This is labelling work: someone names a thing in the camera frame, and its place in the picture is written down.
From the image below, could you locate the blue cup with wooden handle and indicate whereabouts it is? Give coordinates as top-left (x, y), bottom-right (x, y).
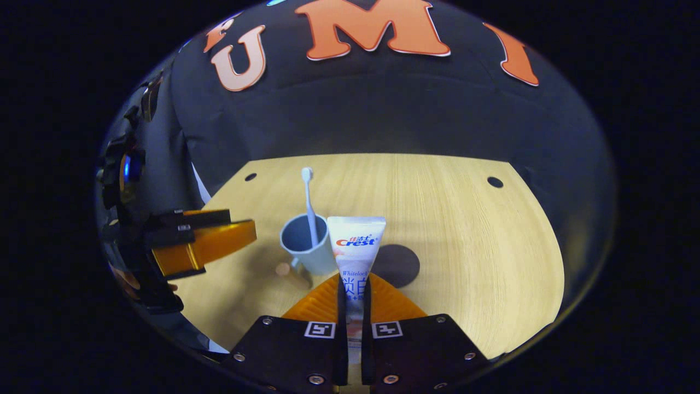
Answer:
top-left (275, 213), bottom-right (340, 289)

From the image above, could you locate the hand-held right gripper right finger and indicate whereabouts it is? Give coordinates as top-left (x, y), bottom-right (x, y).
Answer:
top-left (361, 273), bottom-right (493, 392)

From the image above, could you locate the white toothpaste tube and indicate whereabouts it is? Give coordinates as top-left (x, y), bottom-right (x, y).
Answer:
top-left (326, 216), bottom-right (387, 366)

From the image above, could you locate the light blue toothbrush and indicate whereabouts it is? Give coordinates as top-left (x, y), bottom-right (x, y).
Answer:
top-left (301, 167), bottom-right (320, 248)

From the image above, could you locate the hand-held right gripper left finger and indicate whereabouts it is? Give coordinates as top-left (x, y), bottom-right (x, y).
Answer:
top-left (227, 273), bottom-right (349, 392)

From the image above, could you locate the black backdrop cloth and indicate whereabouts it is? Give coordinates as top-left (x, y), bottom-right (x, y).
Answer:
top-left (96, 0), bottom-right (619, 340)

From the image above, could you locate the dark round coaster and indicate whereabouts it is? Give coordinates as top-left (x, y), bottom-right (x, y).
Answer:
top-left (372, 244), bottom-right (421, 289)

